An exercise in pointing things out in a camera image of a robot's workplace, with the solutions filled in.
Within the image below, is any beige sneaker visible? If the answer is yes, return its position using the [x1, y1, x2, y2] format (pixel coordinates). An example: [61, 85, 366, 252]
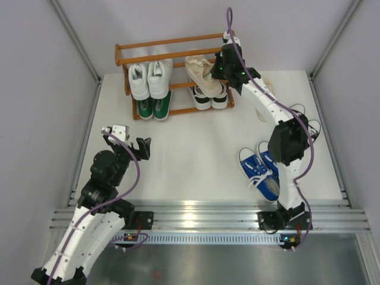
[185, 55, 224, 98]
[254, 79, 279, 126]

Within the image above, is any black canvas sneaker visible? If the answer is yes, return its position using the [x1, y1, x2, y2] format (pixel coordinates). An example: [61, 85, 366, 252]
[308, 119, 321, 143]
[290, 103, 306, 116]

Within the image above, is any wooden two-tier shoe rack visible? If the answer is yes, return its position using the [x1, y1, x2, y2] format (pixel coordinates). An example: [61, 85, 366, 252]
[114, 29, 239, 122]

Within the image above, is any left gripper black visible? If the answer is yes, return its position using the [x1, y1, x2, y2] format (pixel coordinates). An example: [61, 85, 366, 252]
[104, 135, 150, 186]

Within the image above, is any aluminium mounting rail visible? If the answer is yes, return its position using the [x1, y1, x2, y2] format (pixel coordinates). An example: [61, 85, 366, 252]
[49, 199, 371, 232]

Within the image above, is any blue sneaker right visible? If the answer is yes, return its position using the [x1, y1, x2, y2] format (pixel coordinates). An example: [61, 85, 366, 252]
[257, 141, 279, 179]

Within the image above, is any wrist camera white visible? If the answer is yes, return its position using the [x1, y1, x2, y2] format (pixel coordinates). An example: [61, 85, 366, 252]
[222, 31, 240, 46]
[102, 125, 129, 144]

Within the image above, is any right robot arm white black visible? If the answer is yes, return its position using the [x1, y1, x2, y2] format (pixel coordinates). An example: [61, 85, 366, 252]
[211, 37, 314, 231]

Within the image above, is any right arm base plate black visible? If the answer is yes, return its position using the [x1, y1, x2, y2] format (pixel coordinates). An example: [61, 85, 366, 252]
[257, 211, 313, 234]

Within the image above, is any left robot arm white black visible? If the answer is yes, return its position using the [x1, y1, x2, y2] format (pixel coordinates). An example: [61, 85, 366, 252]
[31, 135, 151, 284]

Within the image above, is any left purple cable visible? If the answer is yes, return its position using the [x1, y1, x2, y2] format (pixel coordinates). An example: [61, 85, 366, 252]
[46, 132, 149, 283]

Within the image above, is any slotted grey cable duct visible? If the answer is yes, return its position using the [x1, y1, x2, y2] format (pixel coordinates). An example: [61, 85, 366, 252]
[110, 232, 298, 245]

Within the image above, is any blue sneaker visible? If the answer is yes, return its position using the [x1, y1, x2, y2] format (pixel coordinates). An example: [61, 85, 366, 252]
[237, 147, 280, 202]
[257, 141, 279, 179]

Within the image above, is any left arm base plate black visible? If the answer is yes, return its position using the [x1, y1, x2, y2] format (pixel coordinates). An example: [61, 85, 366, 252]
[123, 211, 154, 231]

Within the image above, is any black canvas sneaker lower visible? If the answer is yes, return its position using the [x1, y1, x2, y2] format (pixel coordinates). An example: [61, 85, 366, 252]
[308, 119, 321, 143]

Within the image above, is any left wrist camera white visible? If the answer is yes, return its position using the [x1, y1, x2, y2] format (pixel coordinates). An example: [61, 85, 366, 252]
[102, 125, 129, 144]

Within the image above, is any blue sneaker left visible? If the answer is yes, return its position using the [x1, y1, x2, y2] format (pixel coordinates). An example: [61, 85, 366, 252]
[237, 147, 280, 202]

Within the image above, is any black canvas sneaker upper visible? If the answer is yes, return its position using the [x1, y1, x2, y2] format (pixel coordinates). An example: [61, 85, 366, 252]
[290, 103, 306, 116]

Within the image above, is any black white sneaker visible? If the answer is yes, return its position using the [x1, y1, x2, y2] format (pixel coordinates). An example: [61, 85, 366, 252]
[211, 90, 228, 109]
[189, 85, 211, 110]

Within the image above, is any green sneaker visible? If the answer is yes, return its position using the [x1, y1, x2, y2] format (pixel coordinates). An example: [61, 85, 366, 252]
[153, 90, 172, 121]
[137, 97, 154, 121]

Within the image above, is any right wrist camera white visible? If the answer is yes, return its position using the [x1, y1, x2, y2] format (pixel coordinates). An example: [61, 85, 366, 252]
[222, 31, 240, 46]

